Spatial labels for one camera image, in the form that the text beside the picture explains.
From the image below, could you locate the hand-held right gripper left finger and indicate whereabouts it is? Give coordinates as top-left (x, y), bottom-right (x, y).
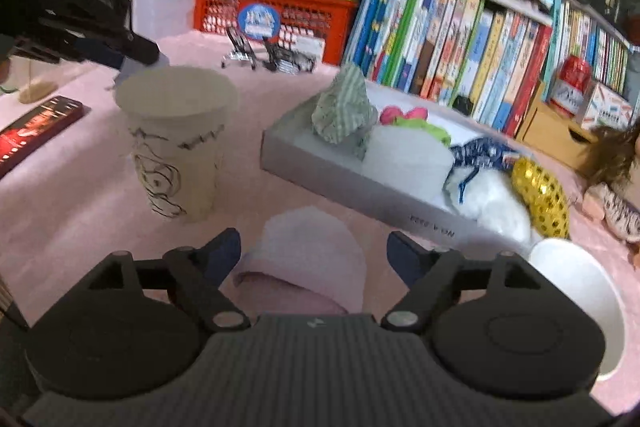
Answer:
top-left (87, 227), bottom-right (253, 333)

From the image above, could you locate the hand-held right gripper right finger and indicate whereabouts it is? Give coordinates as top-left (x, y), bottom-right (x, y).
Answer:
top-left (380, 231), bottom-right (551, 332)

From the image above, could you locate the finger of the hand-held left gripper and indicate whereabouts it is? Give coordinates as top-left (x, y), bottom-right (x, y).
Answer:
top-left (75, 28), bottom-right (162, 72)

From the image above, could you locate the pink cloth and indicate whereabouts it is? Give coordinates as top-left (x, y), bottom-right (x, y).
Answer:
top-left (232, 206), bottom-right (368, 315)

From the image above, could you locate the grey cardboard box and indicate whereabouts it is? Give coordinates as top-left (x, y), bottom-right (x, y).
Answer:
top-left (260, 79), bottom-right (538, 250)

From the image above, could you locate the white cloth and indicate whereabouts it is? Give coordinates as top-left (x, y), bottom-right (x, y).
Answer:
top-left (360, 126), bottom-right (455, 202)

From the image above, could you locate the blue patterned cloth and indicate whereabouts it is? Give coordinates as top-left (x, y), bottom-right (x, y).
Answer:
top-left (445, 137), bottom-right (521, 205)

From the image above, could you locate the pink and green soft toy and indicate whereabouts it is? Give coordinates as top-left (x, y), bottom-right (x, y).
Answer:
top-left (379, 105), bottom-right (452, 146)

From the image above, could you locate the gold dotted soft ball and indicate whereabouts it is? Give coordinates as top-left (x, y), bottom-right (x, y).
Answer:
top-left (510, 156), bottom-right (572, 242)

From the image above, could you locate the green checked cloth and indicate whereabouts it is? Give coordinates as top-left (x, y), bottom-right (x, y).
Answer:
top-left (311, 64), bottom-right (379, 146)

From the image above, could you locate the paper cup with black drawing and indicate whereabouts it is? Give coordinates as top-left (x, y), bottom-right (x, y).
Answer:
top-left (114, 66), bottom-right (241, 223)

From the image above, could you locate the white rolled sock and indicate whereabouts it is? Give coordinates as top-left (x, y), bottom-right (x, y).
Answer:
top-left (442, 169), bottom-right (533, 245)

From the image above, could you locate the dark red flat box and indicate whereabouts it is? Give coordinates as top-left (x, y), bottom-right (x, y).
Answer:
top-left (0, 96), bottom-right (92, 180)

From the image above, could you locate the pink tablecloth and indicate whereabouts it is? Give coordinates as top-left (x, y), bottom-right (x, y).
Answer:
top-left (0, 29), bottom-right (640, 414)

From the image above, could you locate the red plastic crate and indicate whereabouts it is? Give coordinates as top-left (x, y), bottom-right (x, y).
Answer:
top-left (193, 0), bottom-right (360, 66)

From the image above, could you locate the white bowl right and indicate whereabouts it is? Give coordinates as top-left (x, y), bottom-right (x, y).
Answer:
top-left (527, 238), bottom-right (627, 382)

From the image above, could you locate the wooden drawer box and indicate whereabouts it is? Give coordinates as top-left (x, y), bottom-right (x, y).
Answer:
top-left (515, 82), bottom-right (601, 172)

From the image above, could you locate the row of children's books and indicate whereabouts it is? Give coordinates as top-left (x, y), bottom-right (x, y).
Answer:
top-left (344, 0), bottom-right (635, 138)

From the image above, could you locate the brown haired doll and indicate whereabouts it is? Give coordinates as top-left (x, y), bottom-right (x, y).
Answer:
top-left (580, 119), bottom-right (640, 268)

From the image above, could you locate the red drink can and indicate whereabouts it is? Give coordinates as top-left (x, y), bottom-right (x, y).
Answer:
top-left (554, 54), bottom-right (593, 115)

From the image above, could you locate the small white printed box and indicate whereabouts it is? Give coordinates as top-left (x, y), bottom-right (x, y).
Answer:
top-left (580, 81), bottom-right (635, 132)

